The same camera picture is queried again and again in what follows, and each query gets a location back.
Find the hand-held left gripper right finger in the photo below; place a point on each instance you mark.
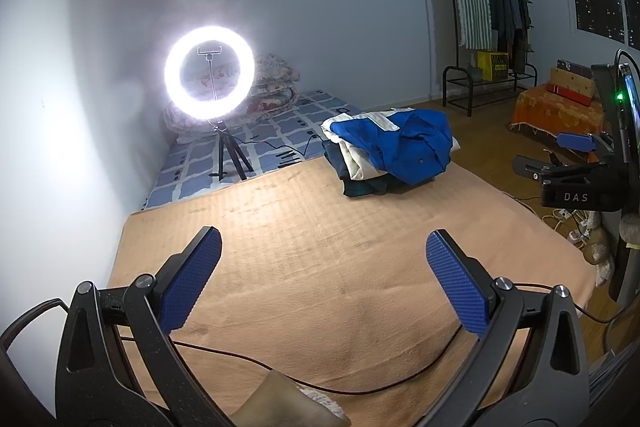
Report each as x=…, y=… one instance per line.
x=457, y=282

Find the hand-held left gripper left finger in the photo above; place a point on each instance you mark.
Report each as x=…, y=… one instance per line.
x=192, y=277

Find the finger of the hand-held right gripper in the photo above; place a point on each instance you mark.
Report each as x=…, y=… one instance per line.
x=530, y=168
x=575, y=141

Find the grey and blue work jacket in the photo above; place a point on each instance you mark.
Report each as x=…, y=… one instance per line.
x=415, y=152

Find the black metal clothes rack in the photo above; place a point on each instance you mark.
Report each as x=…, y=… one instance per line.
x=470, y=102

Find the dark hanging clothes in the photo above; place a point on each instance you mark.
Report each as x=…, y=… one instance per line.
x=505, y=2

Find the orange cloth covered table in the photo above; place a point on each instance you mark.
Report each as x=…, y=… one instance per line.
x=555, y=114

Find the white power strip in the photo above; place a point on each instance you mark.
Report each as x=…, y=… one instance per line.
x=577, y=237

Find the beige plush toy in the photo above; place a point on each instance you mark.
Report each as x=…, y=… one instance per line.
x=597, y=252

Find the tan cardboard box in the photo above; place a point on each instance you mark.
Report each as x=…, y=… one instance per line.
x=572, y=83

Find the yellow crate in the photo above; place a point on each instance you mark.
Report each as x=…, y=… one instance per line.
x=492, y=66

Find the tan blanket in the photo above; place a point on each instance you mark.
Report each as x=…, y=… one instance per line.
x=325, y=257

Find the black tripod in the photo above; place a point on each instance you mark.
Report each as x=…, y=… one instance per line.
x=221, y=144

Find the dark teal folded garment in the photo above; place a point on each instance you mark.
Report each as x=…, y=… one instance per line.
x=357, y=188

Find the beige cloth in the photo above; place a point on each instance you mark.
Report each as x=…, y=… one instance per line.
x=280, y=402

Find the cream folded garment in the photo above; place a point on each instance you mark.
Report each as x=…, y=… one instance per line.
x=350, y=159

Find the blue grey patterned mattress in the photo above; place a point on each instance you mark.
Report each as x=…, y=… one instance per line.
x=280, y=127

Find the folded floral quilt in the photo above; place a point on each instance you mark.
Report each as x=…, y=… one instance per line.
x=272, y=92

